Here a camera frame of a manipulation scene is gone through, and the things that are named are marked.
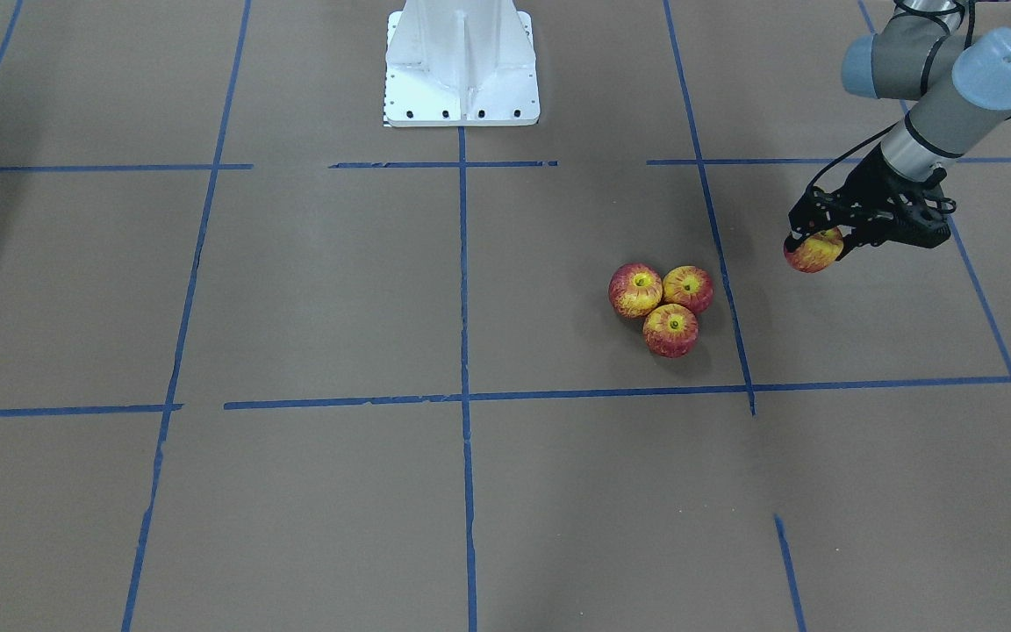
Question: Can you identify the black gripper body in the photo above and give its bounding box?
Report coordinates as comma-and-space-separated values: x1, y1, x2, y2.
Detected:
789, 147, 957, 248

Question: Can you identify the lone red yellow apple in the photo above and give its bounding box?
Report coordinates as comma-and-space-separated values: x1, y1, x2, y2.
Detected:
784, 227, 845, 275

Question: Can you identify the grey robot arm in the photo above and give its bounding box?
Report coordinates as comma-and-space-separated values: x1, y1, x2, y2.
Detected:
784, 1, 1011, 273

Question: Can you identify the red yellow apple far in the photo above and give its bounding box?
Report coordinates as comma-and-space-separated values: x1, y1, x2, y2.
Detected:
642, 304, 699, 359

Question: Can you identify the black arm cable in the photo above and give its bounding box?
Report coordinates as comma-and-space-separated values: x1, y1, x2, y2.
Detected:
807, 0, 980, 212

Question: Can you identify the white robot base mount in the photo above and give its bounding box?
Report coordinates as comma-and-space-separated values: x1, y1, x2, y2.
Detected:
383, 1, 541, 128

